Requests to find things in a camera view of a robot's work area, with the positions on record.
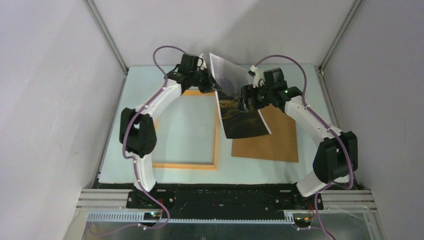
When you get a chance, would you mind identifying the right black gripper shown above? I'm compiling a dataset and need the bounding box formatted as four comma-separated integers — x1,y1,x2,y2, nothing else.
236,82,274,112

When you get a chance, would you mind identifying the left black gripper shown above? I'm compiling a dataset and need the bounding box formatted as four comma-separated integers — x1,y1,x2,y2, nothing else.
190,66,223,95

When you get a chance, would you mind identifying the landscape photo print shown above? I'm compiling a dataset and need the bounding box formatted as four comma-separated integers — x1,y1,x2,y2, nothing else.
209,53,272,139

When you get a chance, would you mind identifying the orange wooden picture frame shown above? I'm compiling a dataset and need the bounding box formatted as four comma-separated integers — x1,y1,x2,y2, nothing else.
150,90,221,171

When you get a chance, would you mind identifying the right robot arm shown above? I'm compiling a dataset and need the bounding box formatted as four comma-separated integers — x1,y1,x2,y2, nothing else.
238,65,358,209

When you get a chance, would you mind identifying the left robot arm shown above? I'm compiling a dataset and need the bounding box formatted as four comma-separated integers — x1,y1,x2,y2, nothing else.
119,53,216,208

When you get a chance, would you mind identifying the brown backing board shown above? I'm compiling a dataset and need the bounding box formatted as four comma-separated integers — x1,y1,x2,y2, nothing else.
231,105,299,163

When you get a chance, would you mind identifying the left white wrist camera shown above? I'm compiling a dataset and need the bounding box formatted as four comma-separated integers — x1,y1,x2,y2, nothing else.
196,53,208,71

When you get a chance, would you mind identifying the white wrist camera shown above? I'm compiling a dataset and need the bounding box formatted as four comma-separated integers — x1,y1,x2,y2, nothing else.
196,53,208,71
249,65,266,88

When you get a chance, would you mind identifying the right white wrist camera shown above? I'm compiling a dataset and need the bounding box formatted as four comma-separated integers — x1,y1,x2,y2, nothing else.
249,65,266,88

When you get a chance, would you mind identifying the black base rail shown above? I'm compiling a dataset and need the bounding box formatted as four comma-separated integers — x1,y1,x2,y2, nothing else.
77,183,366,224

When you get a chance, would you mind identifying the left aluminium corner post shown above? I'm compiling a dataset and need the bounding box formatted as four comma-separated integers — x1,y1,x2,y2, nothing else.
83,0,129,75

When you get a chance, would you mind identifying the aluminium corner post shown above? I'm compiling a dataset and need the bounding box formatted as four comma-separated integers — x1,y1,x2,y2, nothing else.
318,0,363,75
83,0,129,75

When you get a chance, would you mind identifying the aluminium frame front rail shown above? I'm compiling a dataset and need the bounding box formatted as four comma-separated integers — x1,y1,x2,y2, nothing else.
64,184,387,240

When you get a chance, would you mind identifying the right aluminium corner post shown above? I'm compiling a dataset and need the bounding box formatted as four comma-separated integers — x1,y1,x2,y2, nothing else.
318,0,363,75

